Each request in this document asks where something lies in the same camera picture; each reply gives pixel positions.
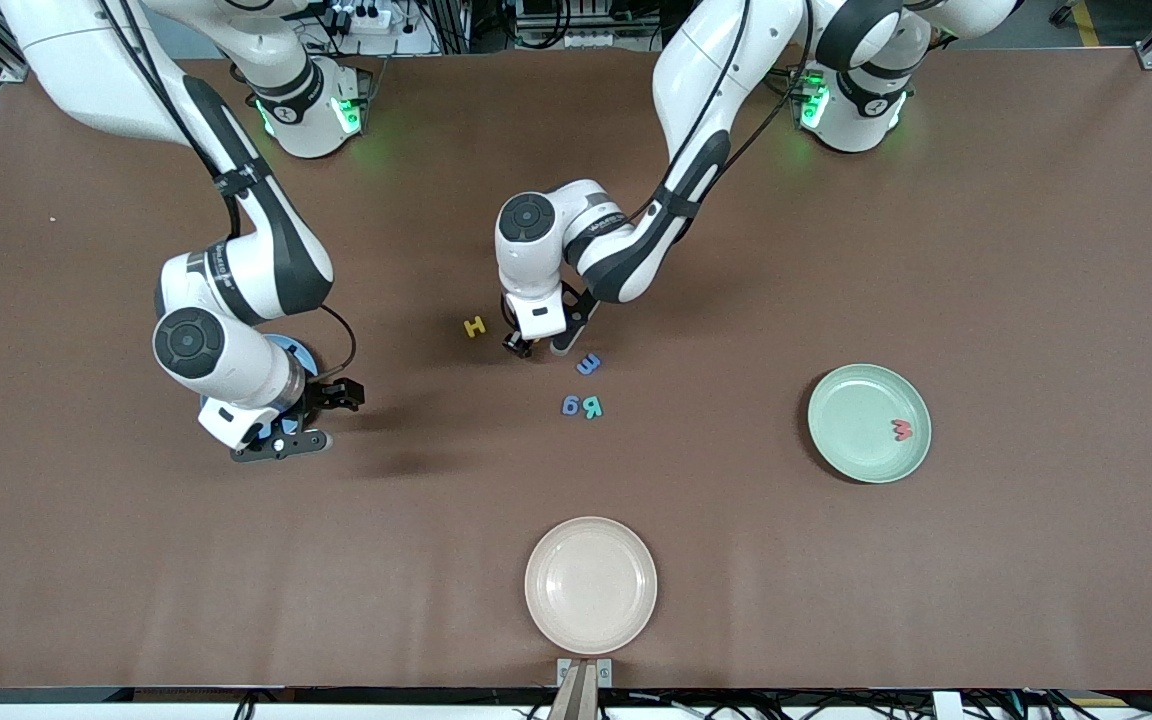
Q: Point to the green plate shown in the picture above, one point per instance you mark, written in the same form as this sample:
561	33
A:
856	440

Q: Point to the blue lowercase foam letter m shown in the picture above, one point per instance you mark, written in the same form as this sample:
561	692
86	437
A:
588	364

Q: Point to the blue foam letter g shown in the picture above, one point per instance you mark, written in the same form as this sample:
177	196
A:
570	408

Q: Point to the yellow uppercase foam letter H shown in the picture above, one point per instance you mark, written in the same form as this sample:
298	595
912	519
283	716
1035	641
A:
475	326

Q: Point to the beige plate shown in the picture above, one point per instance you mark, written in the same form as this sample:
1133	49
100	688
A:
591	585

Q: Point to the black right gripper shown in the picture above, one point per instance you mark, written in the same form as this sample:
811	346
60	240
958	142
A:
321	396

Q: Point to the teal foam letter R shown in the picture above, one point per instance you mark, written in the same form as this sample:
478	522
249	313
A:
593	409

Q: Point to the white power strip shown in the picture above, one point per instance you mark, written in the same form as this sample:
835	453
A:
371	18

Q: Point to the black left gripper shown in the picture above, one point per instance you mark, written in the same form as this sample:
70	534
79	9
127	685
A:
516	343

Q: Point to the pink foam letter w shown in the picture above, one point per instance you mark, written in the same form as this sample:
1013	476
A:
902	431

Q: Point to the tan metal post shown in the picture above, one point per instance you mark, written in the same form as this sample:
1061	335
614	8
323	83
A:
573	700

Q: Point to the blue plate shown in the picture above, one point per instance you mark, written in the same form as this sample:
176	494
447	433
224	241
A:
298	355

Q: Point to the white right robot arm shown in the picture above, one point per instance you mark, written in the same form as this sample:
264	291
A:
86	70

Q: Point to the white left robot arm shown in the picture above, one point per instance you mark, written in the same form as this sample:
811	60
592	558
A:
706	80

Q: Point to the metal bracket plate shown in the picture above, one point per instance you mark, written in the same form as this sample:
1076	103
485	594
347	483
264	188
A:
563	668

